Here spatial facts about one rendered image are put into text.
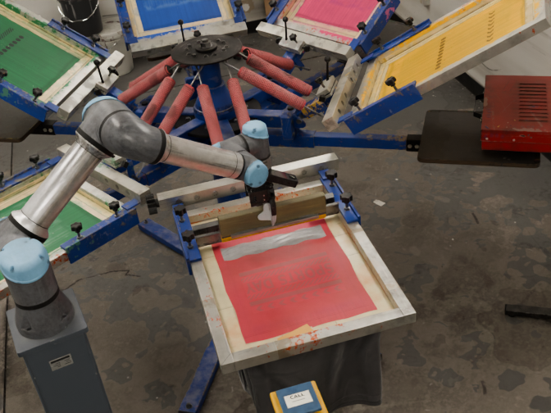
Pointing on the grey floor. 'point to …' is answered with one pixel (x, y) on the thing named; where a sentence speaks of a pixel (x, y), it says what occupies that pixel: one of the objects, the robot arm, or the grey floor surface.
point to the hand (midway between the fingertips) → (272, 218)
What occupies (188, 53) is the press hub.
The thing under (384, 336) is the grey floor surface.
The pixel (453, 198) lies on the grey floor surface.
